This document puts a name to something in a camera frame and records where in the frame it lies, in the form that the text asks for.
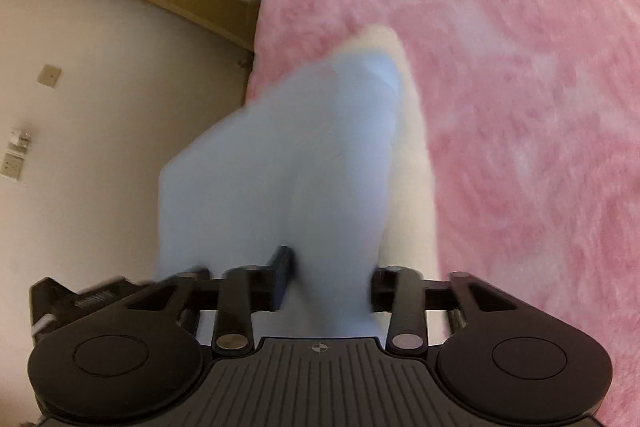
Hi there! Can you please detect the beige wall socket plate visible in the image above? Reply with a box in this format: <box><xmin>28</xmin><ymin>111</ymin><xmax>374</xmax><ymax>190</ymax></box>
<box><xmin>1</xmin><ymin>153</ymin><xmax>24</xmax><ymax>182</ymax></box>

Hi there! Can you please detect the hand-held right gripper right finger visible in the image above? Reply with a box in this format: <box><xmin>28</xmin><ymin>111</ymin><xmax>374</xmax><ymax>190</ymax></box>
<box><xmin>371</xmin><ymin>266</ymin><xmax>518</xmax><ymax>353</ymax></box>

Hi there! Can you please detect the pink floral blanket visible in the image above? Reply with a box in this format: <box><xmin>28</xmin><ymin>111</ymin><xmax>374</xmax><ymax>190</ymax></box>
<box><xmin>245</xmin><ymin>0</ymin><xmax>640</xmax><ymax>427</ymax></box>

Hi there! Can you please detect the small white wall bracket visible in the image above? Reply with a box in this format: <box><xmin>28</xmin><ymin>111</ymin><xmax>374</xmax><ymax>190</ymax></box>
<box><xmin>9</xmin><ymin>126</ymin><xmax>34</xmax><ymax>150</ymax></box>

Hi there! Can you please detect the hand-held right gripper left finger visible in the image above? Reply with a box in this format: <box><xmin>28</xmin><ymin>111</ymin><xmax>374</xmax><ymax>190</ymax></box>
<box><xmin>127</xmin><ymin>247</ymin><xmax>293</xmax><ymax>355</ymax></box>

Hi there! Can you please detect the light blue garment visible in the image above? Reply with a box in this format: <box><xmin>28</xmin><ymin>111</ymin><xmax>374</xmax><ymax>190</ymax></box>
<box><xmin>157</xmin><ymin>24</ymin><xmax>443</xmax><ymax>340</ymax></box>

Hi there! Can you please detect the white cable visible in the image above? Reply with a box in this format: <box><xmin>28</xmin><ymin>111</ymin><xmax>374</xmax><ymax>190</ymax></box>
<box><xmin>31</xmin><ymin>313</ymin><xmax>57</xmax><ymax>338</ymax></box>

